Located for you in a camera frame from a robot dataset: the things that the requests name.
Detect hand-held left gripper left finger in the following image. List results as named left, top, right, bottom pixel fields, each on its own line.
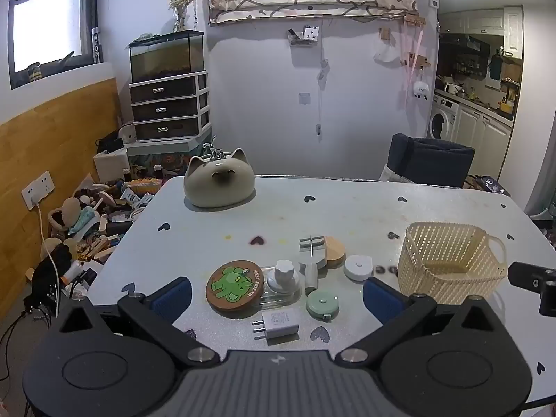
left=52, top=276, right=222, bottom=368

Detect white kitchen wall cabinets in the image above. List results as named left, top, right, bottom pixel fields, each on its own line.
left=439, top=6, right=524, bottom=59

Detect green tape measure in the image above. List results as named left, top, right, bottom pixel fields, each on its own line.
left=306, top=289, right=342, bottom=323

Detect white drawer unit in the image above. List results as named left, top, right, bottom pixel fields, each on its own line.
left=129, top=71, right=212, bottom=142

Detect small wall shelf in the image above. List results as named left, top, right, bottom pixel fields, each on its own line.
left=287, top=25, right=321, bottom=47

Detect dried flowers in vase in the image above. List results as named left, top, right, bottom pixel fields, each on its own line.
left=169, top=0, right=196, bottom=32

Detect white cable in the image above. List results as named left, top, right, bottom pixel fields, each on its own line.
left=37, top=200, right=59, bottom=318

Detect dark covered chair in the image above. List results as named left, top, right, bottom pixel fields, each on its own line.
left=388, top=133, right=475, bottom=188

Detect white charger plug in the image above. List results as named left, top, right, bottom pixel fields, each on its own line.
left=252, top=308, right=301, bottom=342

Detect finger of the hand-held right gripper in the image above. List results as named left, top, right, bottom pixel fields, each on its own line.
left=507, top=262, right=556, bottom=289
left=540, top=280, right=556, bottom=317

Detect cream woven plastic basket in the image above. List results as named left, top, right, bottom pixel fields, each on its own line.
left=397, top=222, right=509, bottom=306

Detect white washing machine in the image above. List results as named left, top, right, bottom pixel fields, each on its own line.
left=428, top=94, right=460, bottom=141

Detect window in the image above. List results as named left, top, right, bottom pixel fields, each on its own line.
left=9, top=0, right=94, bottom=90

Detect metal keys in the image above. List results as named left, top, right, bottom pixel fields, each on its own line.
left=202, top=136, right=227, bottom=160

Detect clear plastic case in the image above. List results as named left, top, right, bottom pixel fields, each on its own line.
left=254, top=284, right=303, bottom=314

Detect white kitchen base cabinets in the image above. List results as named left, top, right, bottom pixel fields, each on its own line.
left=452, top=104, right=513, bottom=179

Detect glass aquarium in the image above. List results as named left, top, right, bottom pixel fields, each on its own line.
left=128, top=30, right=206, bottom=83

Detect white wall socket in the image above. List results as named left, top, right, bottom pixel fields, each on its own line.
left=22, top=171, right=55, bottom=209

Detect round wooden disc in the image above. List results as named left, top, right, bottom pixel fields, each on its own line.
left=324, top=237, right=347, bottom=269

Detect beige cat-shaped ceramic pot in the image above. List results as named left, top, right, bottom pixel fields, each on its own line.
left=183, top=148, right=255, bottom=208

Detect white scalloped knob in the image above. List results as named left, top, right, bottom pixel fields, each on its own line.
left=266, top=259, right=301, bottom=294

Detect black floor cables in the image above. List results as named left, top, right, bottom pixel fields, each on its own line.
left=0, top=295, right=57, bottom=383

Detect white round device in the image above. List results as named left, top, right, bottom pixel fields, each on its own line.
left=344, top=255, right=373, bottom=281

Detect round coaster green elephant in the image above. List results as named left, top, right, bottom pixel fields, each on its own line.
left=206, top=260, right=265, bottom=313

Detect pile of floor clutter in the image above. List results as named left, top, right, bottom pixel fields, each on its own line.
left=26, top=174, right=163, bottom=300

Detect grey round holder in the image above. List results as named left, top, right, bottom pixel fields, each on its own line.
left=297, top=235, right=328, bottom=276

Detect hanging cord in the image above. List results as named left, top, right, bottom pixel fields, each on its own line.
left=316, top=48, right=332, bottom=136

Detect patterned gift bag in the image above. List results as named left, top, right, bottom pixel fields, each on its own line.
left=467, top=175, right=511, bottom=196

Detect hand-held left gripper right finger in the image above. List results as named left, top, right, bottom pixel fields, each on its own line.
left=334, top=276, right=505, bottom=368

